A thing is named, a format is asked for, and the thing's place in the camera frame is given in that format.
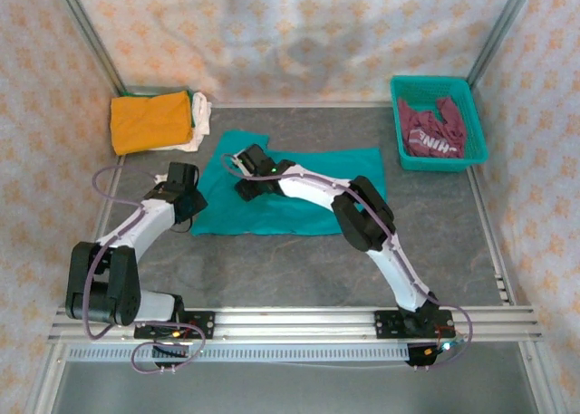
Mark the teal t-shirt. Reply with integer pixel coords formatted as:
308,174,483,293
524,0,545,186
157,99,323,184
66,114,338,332
189,130,387,237

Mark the orange folded t-shirt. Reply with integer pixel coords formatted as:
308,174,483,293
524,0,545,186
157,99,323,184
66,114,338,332
111,91,194,156

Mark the white folded t-shirt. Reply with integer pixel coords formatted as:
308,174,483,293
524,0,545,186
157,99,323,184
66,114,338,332
153,91,213,153

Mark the maroon t-shirt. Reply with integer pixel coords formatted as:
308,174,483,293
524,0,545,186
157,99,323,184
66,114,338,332
397,95,468,160

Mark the teal plastic basket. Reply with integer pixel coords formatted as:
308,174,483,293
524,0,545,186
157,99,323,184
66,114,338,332
390,74,489,173

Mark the aluminium table edge rail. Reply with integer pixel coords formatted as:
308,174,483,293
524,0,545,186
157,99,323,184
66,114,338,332
121,99,395,110

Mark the aluminium table side rail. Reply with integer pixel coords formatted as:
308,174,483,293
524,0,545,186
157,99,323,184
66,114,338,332
24,153,126,414
466,165,558,414

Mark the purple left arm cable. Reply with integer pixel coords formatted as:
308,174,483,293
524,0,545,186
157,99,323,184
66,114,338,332
83,165,208,375

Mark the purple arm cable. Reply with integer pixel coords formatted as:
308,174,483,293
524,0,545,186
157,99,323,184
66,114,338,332
220,153,476,372
83,165,208,375

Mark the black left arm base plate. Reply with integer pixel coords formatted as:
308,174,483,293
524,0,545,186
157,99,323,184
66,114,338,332
134,312,216,342

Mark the aluminium mounting rail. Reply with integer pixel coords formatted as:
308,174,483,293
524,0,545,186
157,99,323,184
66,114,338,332
48,305,544,344

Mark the aluminium frame post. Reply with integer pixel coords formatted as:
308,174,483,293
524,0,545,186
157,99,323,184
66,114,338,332
466,0,540,87
47,0,128,96

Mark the grey slotted cable duct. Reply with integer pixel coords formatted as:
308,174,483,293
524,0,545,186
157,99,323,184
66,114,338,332
65,344,411,363

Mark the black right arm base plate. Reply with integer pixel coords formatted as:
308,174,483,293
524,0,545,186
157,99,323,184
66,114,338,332
374,309,454,341

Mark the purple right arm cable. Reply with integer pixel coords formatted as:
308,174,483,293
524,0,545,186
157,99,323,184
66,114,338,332
220,153,476,372

